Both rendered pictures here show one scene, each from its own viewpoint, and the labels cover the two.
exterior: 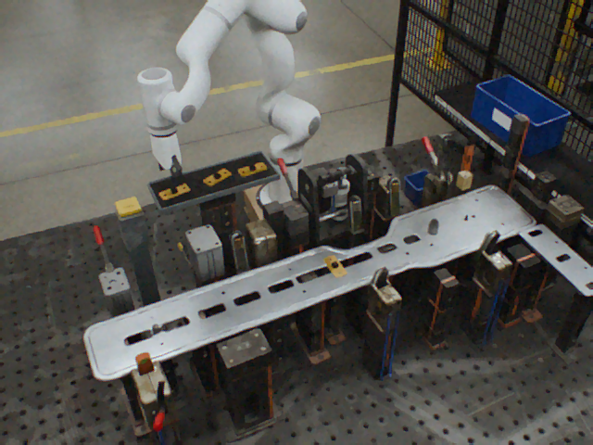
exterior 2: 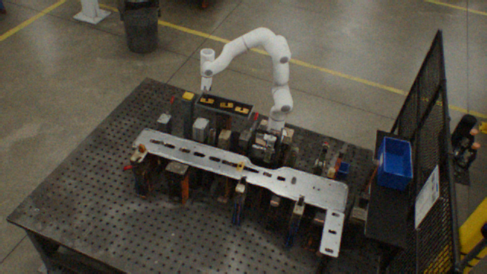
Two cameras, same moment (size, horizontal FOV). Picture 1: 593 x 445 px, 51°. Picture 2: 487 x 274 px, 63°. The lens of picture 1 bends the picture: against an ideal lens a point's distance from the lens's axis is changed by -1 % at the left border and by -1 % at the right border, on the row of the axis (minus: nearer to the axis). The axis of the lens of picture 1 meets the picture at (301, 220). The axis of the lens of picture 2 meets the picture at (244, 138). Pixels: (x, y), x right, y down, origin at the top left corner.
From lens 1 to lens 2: 126 cm
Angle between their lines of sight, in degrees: 28
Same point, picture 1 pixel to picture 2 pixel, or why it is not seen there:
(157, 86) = (204, 57)
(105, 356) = (140, 140)
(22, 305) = (154, 112)
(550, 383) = not seen: outside the picture
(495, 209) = (332, 193)
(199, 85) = (217, 64)
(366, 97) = not seen: hidden behind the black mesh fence
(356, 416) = (210, 227)
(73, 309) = not seen: hidden behind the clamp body
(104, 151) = (267, 74)
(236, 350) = (173, 167)
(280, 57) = (278, 71)
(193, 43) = (227, 47)
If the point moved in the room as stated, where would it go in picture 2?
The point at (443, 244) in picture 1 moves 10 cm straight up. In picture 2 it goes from (290, 189) to (293, 179)
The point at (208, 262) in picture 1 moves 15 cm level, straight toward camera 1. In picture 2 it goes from (197, 133) to (183, 147)
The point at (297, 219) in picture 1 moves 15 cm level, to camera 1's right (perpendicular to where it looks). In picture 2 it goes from (242, 139) to (259, 152)
